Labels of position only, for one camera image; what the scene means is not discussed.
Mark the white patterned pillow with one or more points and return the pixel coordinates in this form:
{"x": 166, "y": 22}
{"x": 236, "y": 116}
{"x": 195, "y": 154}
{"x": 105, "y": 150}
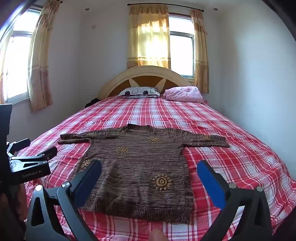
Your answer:
{"x": 138, "y": 91}

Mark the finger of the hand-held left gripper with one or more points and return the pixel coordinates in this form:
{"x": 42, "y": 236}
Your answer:
{"x": 19, "y": 143}
{"x": 41, "y": 156}

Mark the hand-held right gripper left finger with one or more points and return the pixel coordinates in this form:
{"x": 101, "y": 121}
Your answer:
{"x": 89, "y": 178}

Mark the pink pillow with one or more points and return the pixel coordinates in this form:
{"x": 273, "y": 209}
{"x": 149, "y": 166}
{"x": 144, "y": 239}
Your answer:
{"x": 182, "y": 93}

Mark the beige wooden headboard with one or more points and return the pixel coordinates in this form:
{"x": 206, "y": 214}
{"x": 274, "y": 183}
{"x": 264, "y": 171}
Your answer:
{"x": 120, "y": 78}

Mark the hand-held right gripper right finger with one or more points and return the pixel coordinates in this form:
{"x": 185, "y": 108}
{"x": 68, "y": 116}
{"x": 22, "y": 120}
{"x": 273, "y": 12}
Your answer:
{"x": 210, "y": 183}

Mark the window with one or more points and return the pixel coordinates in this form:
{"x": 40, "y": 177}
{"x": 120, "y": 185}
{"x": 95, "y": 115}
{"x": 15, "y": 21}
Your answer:
{"x": 181, "y": 51}
{"x": 18, "y": 64}

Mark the brown knit sweater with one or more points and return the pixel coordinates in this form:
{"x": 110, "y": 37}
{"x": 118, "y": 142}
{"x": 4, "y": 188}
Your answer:
{"x": 138, "y": 166}

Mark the bed with red plaid sheet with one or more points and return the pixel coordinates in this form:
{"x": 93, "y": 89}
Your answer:
{"x": 231, "y": 173}

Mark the black curtain rod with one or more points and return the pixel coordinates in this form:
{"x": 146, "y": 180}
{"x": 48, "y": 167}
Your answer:
{"x": 175, "y": 6}

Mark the person's left forearm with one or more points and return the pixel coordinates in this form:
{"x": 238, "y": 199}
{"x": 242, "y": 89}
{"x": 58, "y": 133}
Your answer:
{"x": 9, "y": 208}

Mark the person's right hand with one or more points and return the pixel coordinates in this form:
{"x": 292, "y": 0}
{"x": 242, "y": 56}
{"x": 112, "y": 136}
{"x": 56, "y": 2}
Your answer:
{"x": 157, "y": 235}

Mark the dark cloth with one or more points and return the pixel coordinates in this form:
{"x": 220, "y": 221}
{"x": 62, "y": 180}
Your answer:
{"x": 92, "y": 102}

